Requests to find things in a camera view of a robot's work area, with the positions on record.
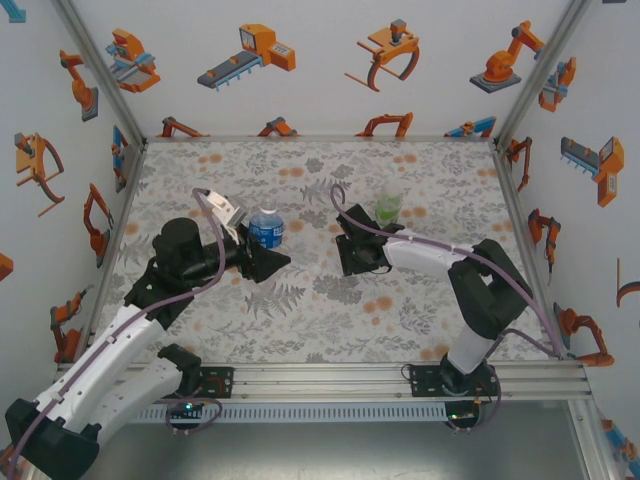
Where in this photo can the clear bottle with blue label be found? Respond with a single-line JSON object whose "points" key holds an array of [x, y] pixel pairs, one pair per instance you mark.
{"points": [[266, 230]]}

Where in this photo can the clear bottle with green label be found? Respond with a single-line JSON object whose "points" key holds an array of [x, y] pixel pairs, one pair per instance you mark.
{"points": [[389, 210]]}

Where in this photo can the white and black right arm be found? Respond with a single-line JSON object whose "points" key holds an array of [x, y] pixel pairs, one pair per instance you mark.
{"points": [[425, 260]]}

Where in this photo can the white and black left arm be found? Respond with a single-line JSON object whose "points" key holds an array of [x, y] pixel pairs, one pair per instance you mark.
{"points": [[130, 395]]}

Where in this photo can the floral printed tablecloth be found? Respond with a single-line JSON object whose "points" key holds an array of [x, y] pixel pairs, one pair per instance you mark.
{"points": [[250, 175]]}

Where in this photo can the circuit board with green light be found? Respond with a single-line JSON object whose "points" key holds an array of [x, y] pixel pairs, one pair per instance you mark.
{"points": [[187, 406], [462, 415]]}

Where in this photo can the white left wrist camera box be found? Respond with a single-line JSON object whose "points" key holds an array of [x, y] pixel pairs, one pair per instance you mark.
{"points": [[227, 210]]}

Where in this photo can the aluminium frame rail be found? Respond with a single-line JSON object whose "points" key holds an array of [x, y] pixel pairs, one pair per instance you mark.
{"points": [[520, 220], [320, 138], [122, 220]]}

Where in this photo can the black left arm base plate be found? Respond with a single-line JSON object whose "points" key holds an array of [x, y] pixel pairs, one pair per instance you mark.
{"points": [[220, 382]]}

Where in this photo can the aluminium extrusion mounting rail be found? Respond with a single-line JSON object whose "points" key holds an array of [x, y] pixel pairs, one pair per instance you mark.
{"points": [[320, 382]]}

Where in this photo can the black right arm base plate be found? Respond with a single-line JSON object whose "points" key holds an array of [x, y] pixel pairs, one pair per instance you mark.
{"points": [[422, 382]]}

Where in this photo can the aluminium frame post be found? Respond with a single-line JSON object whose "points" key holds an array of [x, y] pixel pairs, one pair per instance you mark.
{"points": [[104, 75], [540, 75]]}

